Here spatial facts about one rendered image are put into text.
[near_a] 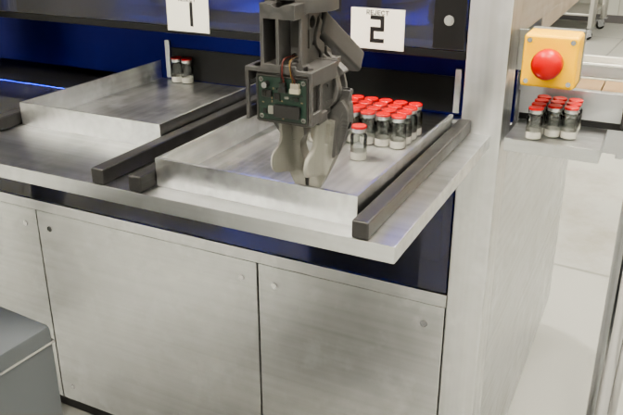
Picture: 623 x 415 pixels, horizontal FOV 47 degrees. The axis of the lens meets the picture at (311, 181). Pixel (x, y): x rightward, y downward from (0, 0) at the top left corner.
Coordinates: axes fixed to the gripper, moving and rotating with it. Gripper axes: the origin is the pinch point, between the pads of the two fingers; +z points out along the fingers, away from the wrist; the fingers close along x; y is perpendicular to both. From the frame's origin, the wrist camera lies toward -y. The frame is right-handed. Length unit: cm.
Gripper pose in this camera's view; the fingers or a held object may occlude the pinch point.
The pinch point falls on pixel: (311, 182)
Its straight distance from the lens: 77.6
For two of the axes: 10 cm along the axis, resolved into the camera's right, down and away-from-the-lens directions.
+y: -4.4, 3.4, -8.3
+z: 0.0, 9.3, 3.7
